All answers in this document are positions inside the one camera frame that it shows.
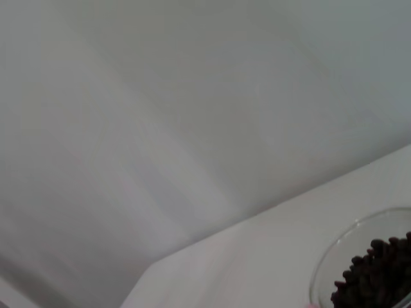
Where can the clear glass cup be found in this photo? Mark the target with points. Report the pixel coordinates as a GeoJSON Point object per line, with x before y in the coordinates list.
{"type": "Point", "coordinates": [340, 237]}

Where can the coffee beans pile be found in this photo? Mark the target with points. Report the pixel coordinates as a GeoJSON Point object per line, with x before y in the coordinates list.
{"type": "Point", "coordinates": [379, 276]}

